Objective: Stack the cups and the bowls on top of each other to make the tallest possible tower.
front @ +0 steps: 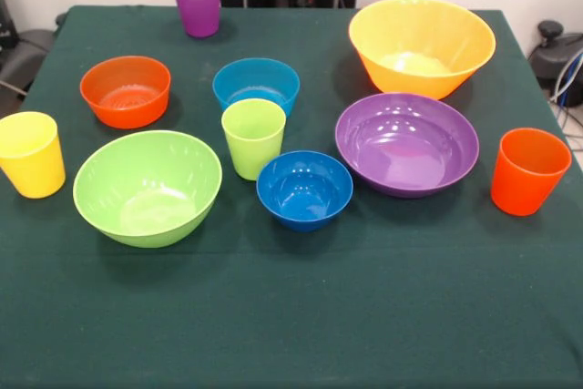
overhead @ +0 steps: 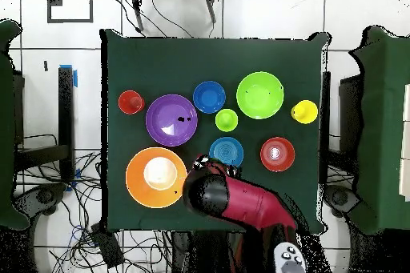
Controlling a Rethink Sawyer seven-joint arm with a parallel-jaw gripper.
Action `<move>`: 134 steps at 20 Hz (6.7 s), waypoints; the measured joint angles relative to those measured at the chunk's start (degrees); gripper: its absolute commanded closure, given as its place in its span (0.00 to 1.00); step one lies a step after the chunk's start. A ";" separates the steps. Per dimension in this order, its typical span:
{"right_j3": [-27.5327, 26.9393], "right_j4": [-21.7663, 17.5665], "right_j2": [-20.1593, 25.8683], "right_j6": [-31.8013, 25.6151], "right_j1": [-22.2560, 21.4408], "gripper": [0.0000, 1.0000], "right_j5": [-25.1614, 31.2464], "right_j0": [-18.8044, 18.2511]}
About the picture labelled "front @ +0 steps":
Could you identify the dark blue bowl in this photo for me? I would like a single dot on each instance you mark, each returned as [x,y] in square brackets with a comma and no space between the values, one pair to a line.
[303,193]

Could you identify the orange bowl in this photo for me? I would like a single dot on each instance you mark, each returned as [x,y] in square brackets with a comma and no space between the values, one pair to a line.
[123,74]

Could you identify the large yellow-orange bowl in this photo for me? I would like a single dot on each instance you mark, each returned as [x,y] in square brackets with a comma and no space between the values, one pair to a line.
[410,29]

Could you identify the purple cup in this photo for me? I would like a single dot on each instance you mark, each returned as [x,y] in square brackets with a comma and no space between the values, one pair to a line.
[198,11]

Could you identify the light blue bowl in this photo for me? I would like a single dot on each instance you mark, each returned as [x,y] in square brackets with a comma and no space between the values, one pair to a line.
[255,77]

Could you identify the orange cup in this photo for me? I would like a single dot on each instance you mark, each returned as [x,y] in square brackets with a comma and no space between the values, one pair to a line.
[524,179]

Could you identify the green cup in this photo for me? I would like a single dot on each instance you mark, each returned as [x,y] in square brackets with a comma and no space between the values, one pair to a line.
[252,147]

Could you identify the green bowl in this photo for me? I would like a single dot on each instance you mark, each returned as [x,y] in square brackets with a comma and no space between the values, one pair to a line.
[146,170]

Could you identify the yellow cup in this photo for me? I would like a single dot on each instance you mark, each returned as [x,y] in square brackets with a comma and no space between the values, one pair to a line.
[32,161]

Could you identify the dark green tablecloth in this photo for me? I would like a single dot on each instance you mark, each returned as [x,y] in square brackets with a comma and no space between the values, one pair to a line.
[291,307]

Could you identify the purple bowl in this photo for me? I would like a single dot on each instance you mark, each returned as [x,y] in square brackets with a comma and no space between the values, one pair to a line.
[405,143]

